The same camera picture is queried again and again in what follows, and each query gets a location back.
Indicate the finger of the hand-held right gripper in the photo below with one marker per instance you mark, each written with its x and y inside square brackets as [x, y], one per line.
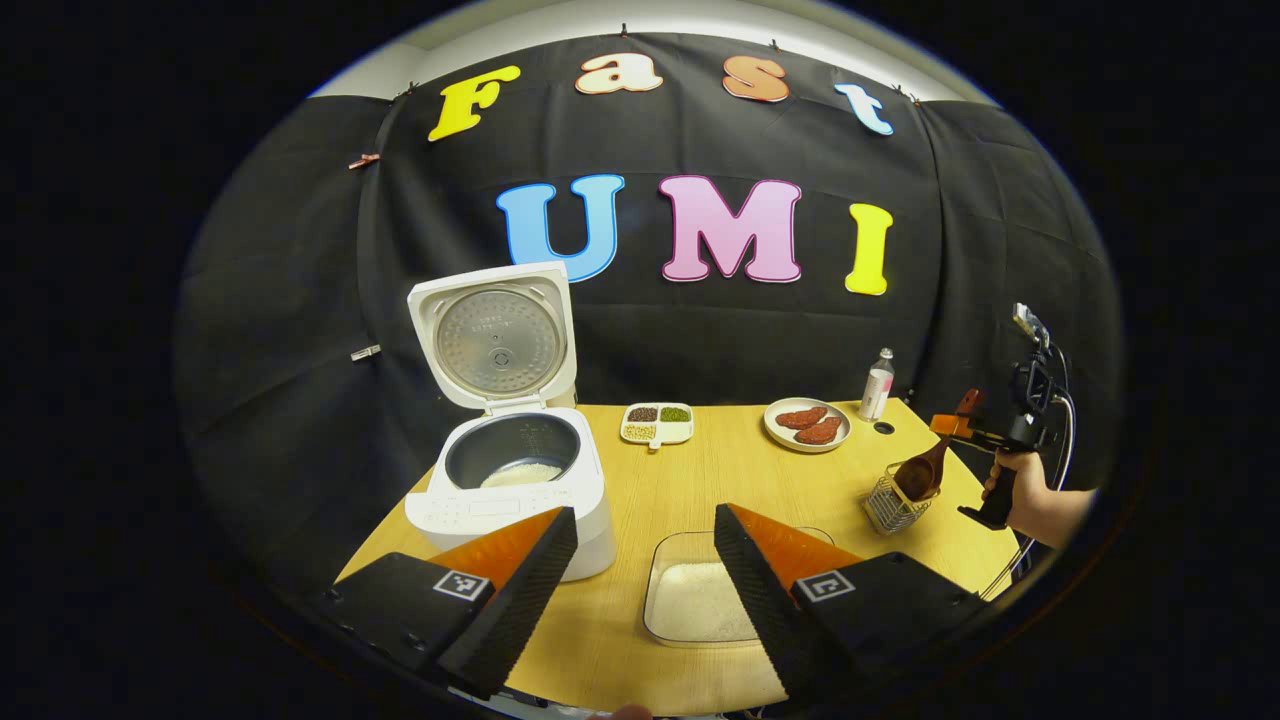
[950, 426]

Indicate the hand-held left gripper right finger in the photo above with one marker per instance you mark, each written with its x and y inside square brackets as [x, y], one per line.
[765, 600]

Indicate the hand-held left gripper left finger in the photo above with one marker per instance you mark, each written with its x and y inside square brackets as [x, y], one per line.
[520, 590]

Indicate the brown wooden spoon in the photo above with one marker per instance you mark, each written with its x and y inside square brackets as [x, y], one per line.
[920, 475]

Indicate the white rice heap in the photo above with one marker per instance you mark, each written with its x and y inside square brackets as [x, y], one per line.
[700, 605]

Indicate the white rice cooker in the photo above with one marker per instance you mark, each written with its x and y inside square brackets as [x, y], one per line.
[500, 510]

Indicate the clear rice container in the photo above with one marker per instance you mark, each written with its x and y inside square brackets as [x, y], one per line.
[680, 550]

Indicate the small white rice portion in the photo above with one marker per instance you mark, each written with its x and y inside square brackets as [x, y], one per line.
[522, 474]

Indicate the clear bottle with pink label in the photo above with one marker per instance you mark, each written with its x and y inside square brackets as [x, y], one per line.
[877, 388]

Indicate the red meat patty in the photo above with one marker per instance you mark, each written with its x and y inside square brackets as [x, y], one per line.
[802, 417]
[820, 431]

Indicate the white round plate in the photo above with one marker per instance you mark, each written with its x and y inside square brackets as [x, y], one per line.
[780, 437]

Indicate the white divided bean dish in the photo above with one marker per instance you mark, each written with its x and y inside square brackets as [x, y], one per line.
[657, 428]

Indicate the silver metal clip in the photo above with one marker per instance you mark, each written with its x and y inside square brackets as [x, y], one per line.
[366, 352]

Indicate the wooden clothes peg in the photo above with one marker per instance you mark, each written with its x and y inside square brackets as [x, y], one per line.
[364, 160]

